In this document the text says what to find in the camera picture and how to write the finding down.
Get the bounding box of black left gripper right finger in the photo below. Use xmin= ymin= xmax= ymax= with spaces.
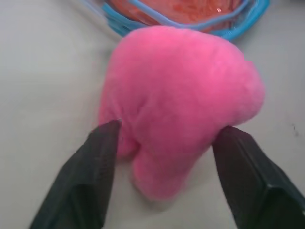
xmin=211 ymin=125 xmax=305 ymax=229

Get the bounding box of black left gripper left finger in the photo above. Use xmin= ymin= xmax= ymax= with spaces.
xmin=28 ymin=119 xmax=122 ymax=229

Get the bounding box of pink fluffy cloth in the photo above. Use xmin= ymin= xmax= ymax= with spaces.
xmin=98 ymin=25 xmax=265 ymax=205

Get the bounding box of clear pouch with blue trim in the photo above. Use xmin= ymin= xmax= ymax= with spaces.
xmin=101 ymin=0 xmax=271 ymax=41

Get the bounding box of orange cloth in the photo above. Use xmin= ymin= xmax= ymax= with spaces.
xmin=106 ymin=0 xmax=253 ymax=33

